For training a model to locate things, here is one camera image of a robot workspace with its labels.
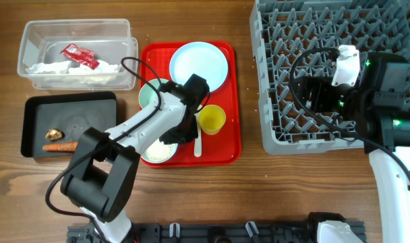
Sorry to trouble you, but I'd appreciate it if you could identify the white plastic spoon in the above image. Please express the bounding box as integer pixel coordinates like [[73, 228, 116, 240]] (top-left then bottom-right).
[[194, 113, 202, 157]]

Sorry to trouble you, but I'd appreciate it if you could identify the white rice pile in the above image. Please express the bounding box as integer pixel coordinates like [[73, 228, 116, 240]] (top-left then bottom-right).
[[144, 140, 177, 161]]

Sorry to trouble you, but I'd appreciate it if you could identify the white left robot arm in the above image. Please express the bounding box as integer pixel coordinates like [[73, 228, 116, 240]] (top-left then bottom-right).
[[45, 74, 210, 242]]

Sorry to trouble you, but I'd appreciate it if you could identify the orange carrot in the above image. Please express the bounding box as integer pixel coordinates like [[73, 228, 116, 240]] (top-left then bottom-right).
[[42, 141, 78, 153]]

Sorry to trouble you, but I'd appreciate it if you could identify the clear plastic waste bin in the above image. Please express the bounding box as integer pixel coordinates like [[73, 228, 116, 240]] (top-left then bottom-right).
[[17, 19, 138, 90]]

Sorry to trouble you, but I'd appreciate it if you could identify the red snack wrapper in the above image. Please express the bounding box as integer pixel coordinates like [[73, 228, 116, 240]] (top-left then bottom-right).
[[60, 43, 99, 70]]

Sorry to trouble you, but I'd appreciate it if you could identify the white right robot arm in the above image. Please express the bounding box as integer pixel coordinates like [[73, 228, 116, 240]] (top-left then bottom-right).
[[288, 45, 410, 242]]

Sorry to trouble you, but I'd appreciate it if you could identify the red plastic serving tray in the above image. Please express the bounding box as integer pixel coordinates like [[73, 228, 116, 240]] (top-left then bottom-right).
[[140, 40, 241, 168]]

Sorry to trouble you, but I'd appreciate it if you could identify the light blue bowl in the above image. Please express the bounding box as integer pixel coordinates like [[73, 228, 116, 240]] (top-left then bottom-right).
[[140, 140, 179, 165]]

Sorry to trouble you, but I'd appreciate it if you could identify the grey plastic dishwasher rack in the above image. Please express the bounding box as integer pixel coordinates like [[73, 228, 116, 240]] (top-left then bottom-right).
[[250, 0, 410, 155]]

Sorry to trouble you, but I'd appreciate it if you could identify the black waste tray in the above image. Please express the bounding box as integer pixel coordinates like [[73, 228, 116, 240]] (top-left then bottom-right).
[[20, 91, 117, 158]]

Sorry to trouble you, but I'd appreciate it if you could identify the brown food scrap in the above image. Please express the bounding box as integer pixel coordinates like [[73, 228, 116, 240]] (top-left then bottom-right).
[[45, 128, 63, 141]]

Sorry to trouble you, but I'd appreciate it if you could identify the white paper napkin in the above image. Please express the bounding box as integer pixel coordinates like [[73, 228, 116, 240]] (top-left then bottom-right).
[[25, 59, 121, 84]]

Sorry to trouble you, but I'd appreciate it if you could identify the yellow plastic cup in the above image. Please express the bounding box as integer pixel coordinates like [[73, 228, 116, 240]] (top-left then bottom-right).
[[199, 105, 226, 135]]

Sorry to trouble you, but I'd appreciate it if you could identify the light green bowl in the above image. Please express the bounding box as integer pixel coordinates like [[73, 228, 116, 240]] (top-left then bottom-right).
[[138, 78, 160, 109]]

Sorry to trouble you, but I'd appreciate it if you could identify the light blue round plate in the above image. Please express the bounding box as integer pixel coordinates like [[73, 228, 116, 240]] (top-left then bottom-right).
[[169, 42, 229, 92]]

